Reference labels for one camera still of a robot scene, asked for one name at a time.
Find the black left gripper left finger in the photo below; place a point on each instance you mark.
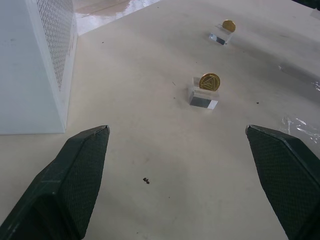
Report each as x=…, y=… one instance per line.
x=62, y=190

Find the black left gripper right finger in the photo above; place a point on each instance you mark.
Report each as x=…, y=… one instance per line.
x=282, y=180

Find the white box with patterned panel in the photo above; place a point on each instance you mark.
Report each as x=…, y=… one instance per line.
x=30, y=65

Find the clear plastic film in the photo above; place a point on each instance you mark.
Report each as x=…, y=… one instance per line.
x=303, y=105

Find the clear acrylic stand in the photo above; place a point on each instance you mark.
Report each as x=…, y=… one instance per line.
x=203, y=98
x=221, y=37

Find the gold coin with triangle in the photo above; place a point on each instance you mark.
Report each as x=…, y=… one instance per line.
x=209, y=81

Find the plain gold coin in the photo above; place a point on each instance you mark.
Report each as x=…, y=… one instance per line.
x=229, y=25

